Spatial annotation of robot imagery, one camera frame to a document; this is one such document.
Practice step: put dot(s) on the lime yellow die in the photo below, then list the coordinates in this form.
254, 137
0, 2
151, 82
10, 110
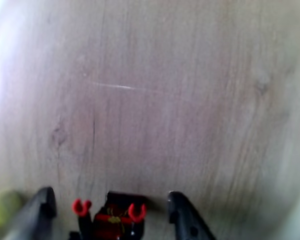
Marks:
3, 207

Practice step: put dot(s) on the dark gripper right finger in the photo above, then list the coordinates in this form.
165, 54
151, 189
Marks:
187, 220

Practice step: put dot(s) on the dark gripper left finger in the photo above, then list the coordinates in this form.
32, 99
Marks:
36, 212

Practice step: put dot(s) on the black red lego figure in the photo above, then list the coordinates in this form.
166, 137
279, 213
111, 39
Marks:
115, 220

